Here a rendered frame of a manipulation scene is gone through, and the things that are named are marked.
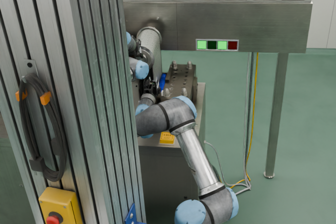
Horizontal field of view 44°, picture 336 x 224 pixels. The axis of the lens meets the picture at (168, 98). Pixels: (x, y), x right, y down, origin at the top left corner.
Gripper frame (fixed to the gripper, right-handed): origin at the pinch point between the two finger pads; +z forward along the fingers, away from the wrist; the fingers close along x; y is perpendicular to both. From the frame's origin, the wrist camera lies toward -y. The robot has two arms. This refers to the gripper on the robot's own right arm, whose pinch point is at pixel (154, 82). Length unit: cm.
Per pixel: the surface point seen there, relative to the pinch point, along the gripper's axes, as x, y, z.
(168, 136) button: -10.5, -16.6, -26.5
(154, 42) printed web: 0.9, 19.4, 10.5
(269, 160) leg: -73, -91, 46
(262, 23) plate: -58, 23, 30
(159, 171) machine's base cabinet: -5.0, -38.5, -29.2
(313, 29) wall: -134, -80, 263
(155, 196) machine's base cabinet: -2, -58, -29
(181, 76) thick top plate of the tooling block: -12.8, -6.0, 18.4
